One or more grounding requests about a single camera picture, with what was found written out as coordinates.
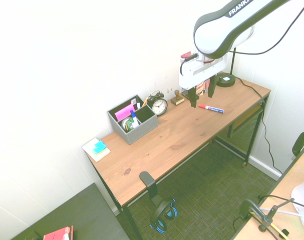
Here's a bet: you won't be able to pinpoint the black cabinet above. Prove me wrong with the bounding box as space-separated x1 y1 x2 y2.
10 182 131 240

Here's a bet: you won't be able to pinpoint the white rounded base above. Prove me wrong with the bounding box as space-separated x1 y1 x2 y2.
290 179 304 231

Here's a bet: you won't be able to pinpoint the wooden desk with black frame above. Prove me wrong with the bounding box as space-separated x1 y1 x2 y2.
85 71 272 240

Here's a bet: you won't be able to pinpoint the pink sticky note pad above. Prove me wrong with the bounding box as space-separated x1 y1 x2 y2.
114 103 136 121

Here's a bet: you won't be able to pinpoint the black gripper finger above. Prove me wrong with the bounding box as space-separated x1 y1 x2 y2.
208 74 219 99
187 86 199 109

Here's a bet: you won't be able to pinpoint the black and blue headphones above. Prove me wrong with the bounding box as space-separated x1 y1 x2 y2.
149 197 178 234

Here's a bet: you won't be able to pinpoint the black headphone hanger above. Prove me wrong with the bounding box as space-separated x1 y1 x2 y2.
139 170 164 209

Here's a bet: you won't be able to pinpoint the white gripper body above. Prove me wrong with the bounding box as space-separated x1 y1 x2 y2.
178 53 229 91

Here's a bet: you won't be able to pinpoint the light wooden table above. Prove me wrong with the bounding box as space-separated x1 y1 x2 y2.
232 148 304 240

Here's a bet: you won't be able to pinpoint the black twin-bell alarm clock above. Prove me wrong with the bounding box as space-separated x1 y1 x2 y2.
147 90 169 116

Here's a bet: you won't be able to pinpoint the white marker with red cap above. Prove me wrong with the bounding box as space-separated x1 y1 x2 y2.
198 103 225 115

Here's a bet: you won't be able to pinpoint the black lamp power cable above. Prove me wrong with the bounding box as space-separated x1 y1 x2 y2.
234 76 283 174

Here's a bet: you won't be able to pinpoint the black round clamp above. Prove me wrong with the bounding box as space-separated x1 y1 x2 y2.
232 198 264 232

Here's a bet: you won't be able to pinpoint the red notebook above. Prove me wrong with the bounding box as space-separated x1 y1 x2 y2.
42 225 74 240

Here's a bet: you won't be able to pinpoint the black desk lamp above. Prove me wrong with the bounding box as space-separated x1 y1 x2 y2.
216 48 237 88

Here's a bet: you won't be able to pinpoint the white marker with blue cap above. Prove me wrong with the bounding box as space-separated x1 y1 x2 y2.
130 109 140 129

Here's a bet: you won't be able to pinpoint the black curved handle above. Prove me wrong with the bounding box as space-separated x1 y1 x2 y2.
291 131 304 161

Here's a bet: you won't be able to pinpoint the green tape roll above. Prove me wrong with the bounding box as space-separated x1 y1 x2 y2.
121 117 135 133

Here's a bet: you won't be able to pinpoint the white notepad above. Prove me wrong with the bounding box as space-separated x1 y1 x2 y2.
82 137 112 163

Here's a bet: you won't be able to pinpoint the grey desk organizer box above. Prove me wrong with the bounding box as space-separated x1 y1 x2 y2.
107 94 159 146

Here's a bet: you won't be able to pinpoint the black metal clamp stand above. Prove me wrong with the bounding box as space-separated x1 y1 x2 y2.
257 197 295 234

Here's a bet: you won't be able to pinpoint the blue sticky note block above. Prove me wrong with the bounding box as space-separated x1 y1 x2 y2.
92 140 107 154

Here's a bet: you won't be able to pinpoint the wooden rubber stamp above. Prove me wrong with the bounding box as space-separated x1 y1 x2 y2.
170 89 186 107

